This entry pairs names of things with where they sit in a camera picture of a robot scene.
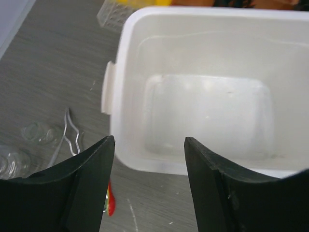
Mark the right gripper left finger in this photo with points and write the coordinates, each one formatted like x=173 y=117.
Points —
x=70 y=196

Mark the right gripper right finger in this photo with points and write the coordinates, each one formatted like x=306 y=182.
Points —
x=228 y=197

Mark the clear glass flask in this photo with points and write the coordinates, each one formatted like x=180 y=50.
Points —
x=41 y=133
x=14 y=163

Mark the white plastic tub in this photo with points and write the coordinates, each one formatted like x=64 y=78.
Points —
x=237 y=80

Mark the yellow test tube rack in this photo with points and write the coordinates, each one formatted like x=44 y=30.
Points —
x=144 y=3

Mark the red yellow stick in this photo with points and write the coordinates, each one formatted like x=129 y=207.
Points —
x=109 y=206

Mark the metal test tube holder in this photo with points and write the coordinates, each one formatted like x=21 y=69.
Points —
x=74 y=144

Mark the clear well plate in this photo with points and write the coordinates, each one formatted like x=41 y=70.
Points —
x=113 y=15

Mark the wooden compartment tray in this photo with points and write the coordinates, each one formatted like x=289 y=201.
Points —
x=298 y=5

